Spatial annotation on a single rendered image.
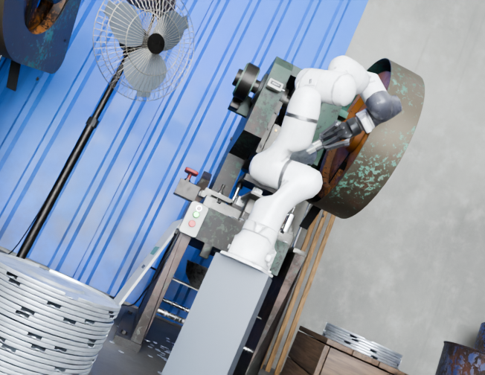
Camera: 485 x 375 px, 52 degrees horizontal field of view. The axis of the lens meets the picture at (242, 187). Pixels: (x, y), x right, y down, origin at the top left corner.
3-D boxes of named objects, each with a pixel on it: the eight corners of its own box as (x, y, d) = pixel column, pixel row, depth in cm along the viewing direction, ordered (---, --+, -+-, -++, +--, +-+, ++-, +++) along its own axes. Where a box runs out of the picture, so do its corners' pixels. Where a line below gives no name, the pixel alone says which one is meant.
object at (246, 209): (268, 231, 212) (280, 202, 215) (238, 217, 210) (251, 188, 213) (255, 234, 236) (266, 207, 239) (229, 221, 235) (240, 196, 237)
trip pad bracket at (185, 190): (183, 227, 209) (202, 184, 213) (161, 216, 208) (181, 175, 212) (181, 228, 215) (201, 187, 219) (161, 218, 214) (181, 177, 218)
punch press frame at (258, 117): (250, 354, 209) (364, 79, 235) (155, 312, 204) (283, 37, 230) (222, 327, 286) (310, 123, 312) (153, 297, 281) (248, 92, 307)
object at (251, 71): (254, 106, 240) (273, 67, 244) (233, 95, 239) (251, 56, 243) (245, 118, 262) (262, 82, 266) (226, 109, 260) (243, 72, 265)
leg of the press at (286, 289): (262, 406, 200) (344, 203, 218) (236, 395, 199) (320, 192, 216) (226, 359, 290) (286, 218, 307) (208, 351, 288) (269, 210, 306)
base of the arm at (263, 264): (268, 273, 145) (287, 229, 148) (211, 248, 149) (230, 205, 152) (273, 280, 167) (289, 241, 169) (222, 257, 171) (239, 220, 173)
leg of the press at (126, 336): (139, 353, 194) (233, 149, 212) (111, 342, 193) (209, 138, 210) (141, 322, 284) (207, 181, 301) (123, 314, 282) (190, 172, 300)
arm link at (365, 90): (370, 79, 173) (401, 108, 197) (347, 41, 181) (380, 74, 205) (344, 98, 177) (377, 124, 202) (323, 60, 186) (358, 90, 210)
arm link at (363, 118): (367, 115, 212) (355, 121, 213) (361, 100, 202) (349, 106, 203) (380, 138, 206) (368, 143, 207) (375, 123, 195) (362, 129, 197)
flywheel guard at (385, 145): (385, 212, 211) (448, 49, 227) (326, 184, 208) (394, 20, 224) (309, 226, 311) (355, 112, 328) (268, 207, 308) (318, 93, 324)
